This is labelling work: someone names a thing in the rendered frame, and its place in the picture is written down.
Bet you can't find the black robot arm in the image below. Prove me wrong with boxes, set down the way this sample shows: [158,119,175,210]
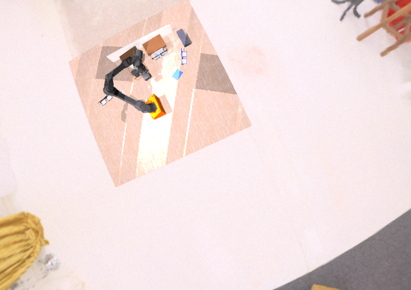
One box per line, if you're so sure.
[103,49,158,113]

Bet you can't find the grey flat rectangular panel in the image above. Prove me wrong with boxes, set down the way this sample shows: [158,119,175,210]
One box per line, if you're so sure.
[107,25,172,62]

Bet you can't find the black-framed glasses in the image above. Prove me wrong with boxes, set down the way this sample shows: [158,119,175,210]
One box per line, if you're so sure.
[100,95,113,105]

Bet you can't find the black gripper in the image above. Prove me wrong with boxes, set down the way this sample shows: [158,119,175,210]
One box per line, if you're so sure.
[137,64,152,81]

